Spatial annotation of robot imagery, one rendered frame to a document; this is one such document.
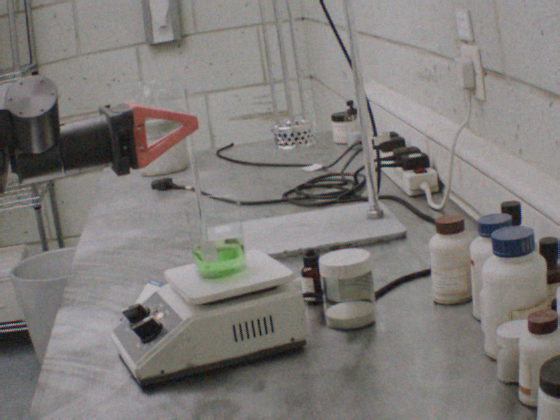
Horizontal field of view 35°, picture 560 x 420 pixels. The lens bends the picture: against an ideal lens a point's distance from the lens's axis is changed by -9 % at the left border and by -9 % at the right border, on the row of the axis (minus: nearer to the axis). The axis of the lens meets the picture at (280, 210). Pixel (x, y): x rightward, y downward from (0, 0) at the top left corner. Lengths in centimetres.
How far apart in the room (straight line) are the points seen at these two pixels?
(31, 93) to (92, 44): 254
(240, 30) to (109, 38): 49
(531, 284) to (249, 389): 31
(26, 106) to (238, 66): 258
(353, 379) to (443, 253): 22
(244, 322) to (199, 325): 5
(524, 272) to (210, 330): 34
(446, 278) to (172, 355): 34
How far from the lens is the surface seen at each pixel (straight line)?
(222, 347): 102
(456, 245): 111
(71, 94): 349
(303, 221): 153
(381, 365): 99
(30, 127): 92
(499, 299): 94
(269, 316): 103
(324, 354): 104
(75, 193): 355
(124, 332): 108
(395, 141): 182
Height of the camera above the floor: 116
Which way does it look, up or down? 14 degrees down
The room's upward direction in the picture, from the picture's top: 8 degrees counter-clockwise
